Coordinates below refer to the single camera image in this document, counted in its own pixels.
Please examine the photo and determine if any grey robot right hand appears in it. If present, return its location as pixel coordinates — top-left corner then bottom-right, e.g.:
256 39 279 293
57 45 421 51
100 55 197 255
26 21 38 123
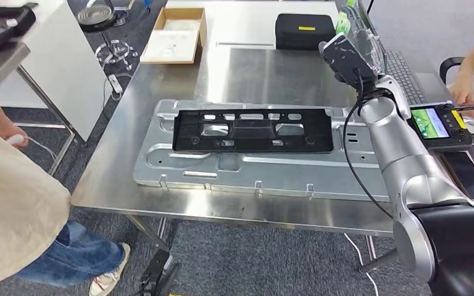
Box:
337 4 387 76

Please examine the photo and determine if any person's right hand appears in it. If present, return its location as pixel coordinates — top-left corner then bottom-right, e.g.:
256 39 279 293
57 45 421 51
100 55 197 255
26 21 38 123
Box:
449 72 474 106

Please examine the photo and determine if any long black plastic frame part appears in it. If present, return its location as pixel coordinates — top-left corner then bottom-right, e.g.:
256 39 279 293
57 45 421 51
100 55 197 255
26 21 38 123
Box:
172 108 335 154

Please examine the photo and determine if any stainless steel workbench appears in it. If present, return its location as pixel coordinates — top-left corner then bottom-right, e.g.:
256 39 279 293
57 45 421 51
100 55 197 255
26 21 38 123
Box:
70 47 474 274

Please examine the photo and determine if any black chair armrest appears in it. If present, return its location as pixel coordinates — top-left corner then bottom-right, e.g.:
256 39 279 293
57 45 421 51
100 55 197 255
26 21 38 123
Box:
439 56 466 84

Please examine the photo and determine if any green plastic bottle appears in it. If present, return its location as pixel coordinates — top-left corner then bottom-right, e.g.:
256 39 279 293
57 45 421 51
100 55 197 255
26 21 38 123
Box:
335 6 354 36

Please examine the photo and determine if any black handheld controller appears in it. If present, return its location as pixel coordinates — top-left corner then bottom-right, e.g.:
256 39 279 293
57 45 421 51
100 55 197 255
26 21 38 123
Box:
409 102 474 153

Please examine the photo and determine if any black phone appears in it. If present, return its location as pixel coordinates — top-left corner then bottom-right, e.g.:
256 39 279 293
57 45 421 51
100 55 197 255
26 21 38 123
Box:
439 151 474 202

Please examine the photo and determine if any black zip case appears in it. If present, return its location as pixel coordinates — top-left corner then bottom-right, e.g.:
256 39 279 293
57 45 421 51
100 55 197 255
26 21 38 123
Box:
275 13 337 51

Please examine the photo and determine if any white cabinet table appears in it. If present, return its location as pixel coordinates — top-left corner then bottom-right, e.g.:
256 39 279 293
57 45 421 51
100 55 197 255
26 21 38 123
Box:
0 0 111 142

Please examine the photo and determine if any white power strip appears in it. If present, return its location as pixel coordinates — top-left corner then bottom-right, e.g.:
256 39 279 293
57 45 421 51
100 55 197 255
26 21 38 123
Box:
108 73 124 96

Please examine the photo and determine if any black foam tray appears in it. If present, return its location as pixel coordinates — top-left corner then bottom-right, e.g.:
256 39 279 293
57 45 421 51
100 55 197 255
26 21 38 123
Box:
0 3 38 53

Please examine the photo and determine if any black round stool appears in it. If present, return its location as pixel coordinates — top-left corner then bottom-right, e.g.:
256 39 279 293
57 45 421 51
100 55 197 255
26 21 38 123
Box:
77 4 139 71

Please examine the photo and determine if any stamped metal panel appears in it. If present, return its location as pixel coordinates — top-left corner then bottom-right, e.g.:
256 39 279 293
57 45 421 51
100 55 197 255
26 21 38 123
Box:
133 99 391 203

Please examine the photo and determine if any person's foot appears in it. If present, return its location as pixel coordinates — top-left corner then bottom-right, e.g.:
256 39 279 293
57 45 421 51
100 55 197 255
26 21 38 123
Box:
89 243 131 296

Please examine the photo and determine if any black robot left foot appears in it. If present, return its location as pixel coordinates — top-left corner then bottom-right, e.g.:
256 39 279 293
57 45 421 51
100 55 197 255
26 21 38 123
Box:
138 249 181 296

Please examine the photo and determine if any white corded hand switch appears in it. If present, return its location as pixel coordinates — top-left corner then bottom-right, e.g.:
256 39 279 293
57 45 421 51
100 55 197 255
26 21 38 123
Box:
7 134 60 164

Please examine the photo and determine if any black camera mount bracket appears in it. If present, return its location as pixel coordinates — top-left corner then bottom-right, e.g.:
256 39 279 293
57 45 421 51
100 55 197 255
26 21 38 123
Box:
318 35 379 84

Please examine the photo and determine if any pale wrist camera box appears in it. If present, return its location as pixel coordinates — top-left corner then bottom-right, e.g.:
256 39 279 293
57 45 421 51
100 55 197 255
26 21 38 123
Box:
318 35 347 54

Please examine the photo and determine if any white power cable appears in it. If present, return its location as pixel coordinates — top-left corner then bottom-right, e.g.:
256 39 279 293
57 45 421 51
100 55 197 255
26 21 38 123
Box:
102 72 133 108

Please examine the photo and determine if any black camera cable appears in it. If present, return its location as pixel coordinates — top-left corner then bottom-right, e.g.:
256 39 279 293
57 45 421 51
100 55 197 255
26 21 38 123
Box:
342 69 394 220

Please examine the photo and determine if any white cable under workbench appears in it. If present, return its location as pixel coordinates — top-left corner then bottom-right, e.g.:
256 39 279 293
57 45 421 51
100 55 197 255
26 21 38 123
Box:
343 232 379 296

